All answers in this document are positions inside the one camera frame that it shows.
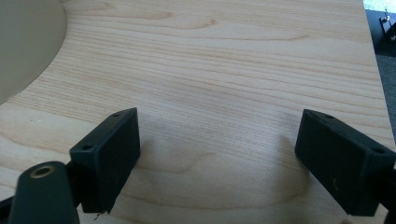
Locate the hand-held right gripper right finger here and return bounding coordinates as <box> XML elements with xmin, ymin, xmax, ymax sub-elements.
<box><xmin>294</xmin><ymin>108</ymin><xmax>396</xmax><ymax>217</ymax></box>

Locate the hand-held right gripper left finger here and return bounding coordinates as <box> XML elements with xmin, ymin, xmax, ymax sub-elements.
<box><xmin>68</xmin><ymin>106</ymin><xmax>142</xmax><ymax>215</ymax></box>

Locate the cream plastic bin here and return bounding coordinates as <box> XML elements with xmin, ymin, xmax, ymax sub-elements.
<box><xmin>0</xmin><ymin>0</ymin><xmax>68</xmax><ymax>106</ymax></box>

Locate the black metal stand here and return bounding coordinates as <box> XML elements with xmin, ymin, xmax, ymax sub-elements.
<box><xmin>378</xmin><ymin>8</ymin><xmax>396</xmax><ymax>44</ymax></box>

